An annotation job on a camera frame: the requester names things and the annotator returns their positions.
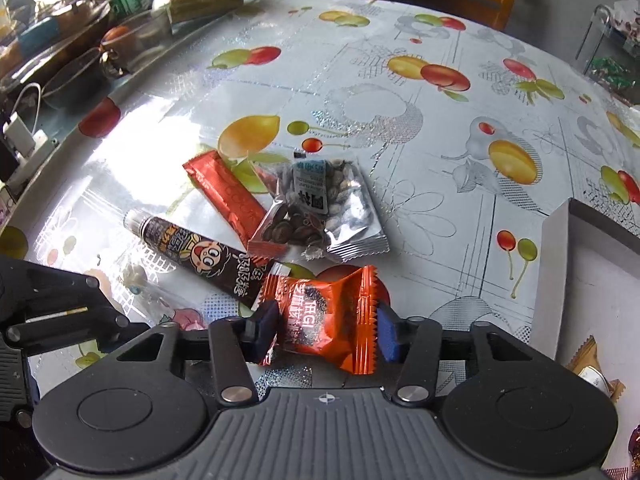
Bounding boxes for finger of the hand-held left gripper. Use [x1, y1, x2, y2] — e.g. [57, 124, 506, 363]
[5, 309, 152, 357]
[20, 259, 128, 325]

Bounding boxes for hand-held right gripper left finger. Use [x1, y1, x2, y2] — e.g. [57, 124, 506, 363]
[115, 300, 281, 407]

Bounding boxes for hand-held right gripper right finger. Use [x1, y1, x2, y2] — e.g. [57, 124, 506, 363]
[375, 302, 533, 407]

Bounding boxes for orange snack packet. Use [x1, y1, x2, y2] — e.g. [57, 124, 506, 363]
[260, 265, 382, 376]

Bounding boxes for black cartoon tube packet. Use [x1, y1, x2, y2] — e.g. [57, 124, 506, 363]
[123, 209, 287, 311]

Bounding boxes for clear dark seed packet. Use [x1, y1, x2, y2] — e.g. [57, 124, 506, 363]
[247, 199, 334, 264]

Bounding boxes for clear pale seed packet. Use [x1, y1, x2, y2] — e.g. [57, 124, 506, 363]
[254, 157, 390, 264]

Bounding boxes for orange-red stick packet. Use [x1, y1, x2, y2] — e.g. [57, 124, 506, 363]
[181, 150, 269, 252]

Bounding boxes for beige snack packet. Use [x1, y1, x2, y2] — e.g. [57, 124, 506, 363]
[570, 336, 626, 402]

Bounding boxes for white cardboard box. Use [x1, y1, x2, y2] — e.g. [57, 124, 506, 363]
[532, 199, 640, 480]

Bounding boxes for white power strip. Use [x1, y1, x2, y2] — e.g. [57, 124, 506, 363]
[0, 112, 57, 187]

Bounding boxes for fruit-printed tablecloth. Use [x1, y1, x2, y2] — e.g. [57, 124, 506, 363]
[0, 0, 640, 392]

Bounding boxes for dark metal pan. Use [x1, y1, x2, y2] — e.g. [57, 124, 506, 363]
[42, 47, 119, 109]

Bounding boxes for bagged bread loaf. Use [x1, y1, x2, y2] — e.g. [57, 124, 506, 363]
[0, 2, 109, 82]

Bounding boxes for orange fruit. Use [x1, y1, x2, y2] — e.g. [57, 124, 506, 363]
[101, 25, 134, 52]

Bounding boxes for glass bowl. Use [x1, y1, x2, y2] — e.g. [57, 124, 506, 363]
[125, 10, 174, 57]

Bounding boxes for green candy packets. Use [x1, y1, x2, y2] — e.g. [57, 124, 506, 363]
[587, 55, 634, 91]

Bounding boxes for metal rack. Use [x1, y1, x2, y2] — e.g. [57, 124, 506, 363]
[575, 2, 640, 107]

